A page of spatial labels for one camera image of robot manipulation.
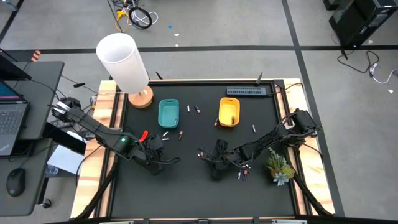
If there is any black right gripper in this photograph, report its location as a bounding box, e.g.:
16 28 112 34
210 139 231 182

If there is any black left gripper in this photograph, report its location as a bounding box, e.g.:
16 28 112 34
142 134 166 175

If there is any teal plastic bin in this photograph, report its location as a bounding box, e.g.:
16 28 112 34
157 98 180 129

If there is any green succulent plant pot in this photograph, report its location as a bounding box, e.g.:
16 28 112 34
266 146 296 187

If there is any yellow plastic bin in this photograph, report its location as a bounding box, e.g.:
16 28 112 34
218 96 241 128

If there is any light wooden table board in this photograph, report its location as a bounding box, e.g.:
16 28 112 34
70 77 336 220

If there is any white box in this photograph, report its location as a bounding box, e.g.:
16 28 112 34
46 129 85 176

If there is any white lamp with wooden base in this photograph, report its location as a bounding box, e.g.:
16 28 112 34
96 32 155 110

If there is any black side desk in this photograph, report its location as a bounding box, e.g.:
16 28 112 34
0 60 65 218

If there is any black computer mouse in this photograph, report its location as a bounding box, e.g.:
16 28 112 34
6 167 27 198

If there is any black laptop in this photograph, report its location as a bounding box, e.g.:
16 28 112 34
0 80 31 157

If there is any black monitor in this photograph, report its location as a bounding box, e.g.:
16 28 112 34
0 48 32 82

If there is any black computer tower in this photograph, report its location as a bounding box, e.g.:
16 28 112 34
328 0 398 48

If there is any black frame strut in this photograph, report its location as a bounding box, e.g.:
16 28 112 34
73 166 118 220
291 172 334 217

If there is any black coiled floor cable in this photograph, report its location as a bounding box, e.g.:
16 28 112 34
128 6 154 30

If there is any white floor cable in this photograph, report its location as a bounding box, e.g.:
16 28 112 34
134 9 159 27

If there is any yellow floor cable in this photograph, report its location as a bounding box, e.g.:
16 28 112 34
114 8 131 33

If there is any black floor power cable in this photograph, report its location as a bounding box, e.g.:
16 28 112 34
336 46 381 74

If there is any white charger cable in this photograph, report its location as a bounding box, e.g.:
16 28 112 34
368 63 398 85

